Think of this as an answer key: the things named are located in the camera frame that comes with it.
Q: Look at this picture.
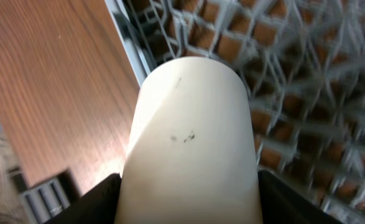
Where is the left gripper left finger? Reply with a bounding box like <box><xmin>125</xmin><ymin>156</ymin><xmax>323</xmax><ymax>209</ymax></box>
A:
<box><xmin>45</xmin><ymin>174</ymin><xmax>122</xmax><ymax>224</ymax></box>

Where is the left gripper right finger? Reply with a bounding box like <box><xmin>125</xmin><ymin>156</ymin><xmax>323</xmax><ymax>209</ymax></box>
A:
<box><xmin>257</xmin><ymin>170</ymin><xmax>342</xmax><ymax>224</ymax></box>

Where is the white cup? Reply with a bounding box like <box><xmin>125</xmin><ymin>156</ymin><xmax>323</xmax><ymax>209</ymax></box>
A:
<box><xmin>115</xmin><ymin>57</ymin><xmax>263</xmax><ymax>223</ymax></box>

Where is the grey dishwasher rack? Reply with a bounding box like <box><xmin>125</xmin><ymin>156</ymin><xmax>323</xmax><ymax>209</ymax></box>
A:
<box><xmin>106</xmin><ymin>0</ymin><xmax>365</xmax><ymax>223</ymax></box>

